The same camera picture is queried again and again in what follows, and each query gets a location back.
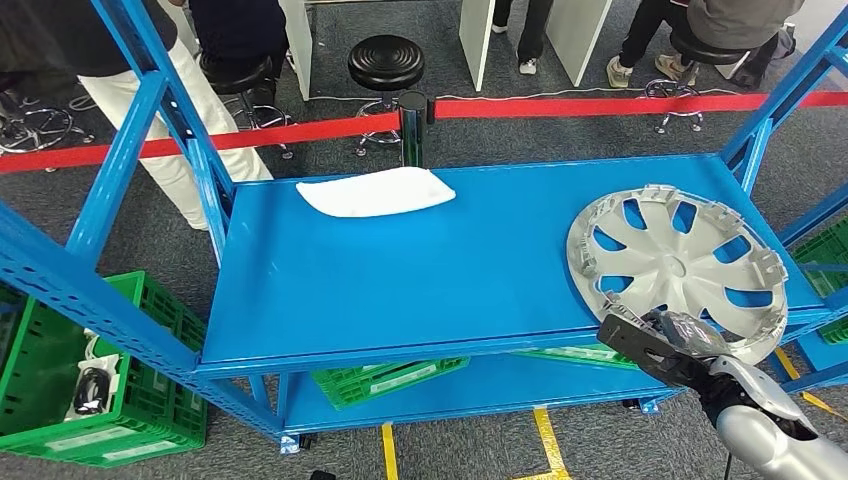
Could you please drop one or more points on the white plastic panel part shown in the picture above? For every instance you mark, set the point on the white plastic panel part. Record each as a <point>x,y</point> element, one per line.
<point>378,192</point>

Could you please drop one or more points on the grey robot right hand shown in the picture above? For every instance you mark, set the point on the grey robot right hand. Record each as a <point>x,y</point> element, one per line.
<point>692,334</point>

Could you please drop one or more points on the blue metal shelf rack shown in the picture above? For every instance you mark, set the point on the blue metal shelf rack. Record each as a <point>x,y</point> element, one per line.
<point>397,285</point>
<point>825,351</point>

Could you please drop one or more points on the black stanchion post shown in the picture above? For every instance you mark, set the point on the black stanchion post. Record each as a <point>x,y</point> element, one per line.
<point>414,132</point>

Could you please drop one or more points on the silver plastic wheel cover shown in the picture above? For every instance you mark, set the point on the silver plastic wheel cover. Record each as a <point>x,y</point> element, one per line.
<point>672,265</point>

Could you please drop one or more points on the green folded plastic crate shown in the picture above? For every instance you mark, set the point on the green folded plastic crate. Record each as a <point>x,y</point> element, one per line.
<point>623,363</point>
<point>73,456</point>
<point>328,383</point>
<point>358,397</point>

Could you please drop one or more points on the white adapter box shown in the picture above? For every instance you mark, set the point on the white adapter box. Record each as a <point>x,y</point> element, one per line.
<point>114,368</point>

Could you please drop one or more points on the green open plastic crate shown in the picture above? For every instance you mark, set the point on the green open plastic crate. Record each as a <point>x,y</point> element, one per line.
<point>40,358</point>

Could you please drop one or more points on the red barrier belt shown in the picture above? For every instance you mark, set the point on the red barrier belt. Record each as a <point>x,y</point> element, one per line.
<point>318,129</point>
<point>563,106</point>

